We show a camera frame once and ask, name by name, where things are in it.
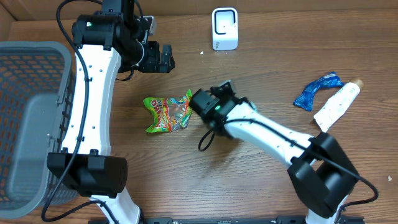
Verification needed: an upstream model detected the colourful gummy candy bag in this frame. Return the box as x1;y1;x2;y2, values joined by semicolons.
143;90;193;133

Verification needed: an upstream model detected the blue snack wrapper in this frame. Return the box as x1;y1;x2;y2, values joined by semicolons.
293;72;345;111

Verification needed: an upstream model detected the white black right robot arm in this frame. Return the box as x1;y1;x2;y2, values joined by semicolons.
189;89;358;223

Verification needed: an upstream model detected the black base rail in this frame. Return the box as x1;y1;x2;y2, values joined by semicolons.
87;215;365;224

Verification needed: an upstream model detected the white tube gold cap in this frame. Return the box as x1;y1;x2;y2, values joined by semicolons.
313;79;364;133

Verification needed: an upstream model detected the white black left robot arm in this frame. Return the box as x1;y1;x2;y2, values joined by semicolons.
47;1;175;223

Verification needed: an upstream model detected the white barcode scanner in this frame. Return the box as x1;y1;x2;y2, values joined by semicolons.
211;7;239;51

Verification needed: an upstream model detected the grey plastic mesh basket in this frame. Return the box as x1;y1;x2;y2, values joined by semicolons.
1;41;75;219

